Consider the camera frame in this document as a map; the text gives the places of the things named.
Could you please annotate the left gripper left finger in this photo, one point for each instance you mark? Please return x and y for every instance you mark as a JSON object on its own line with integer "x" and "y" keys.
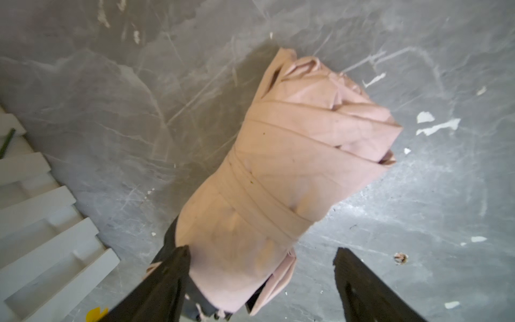
{"x": 158, "y": 298}

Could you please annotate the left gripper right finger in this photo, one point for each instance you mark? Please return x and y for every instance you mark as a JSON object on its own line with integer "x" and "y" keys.
{"x": 364, "y": 296}

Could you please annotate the pink umbrella sideways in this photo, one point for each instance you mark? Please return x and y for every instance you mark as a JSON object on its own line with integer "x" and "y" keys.
{"x": 310, "y": 139}

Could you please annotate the white slatted flower vase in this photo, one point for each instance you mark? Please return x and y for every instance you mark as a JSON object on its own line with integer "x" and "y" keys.
{"x": 51, "y": 256}

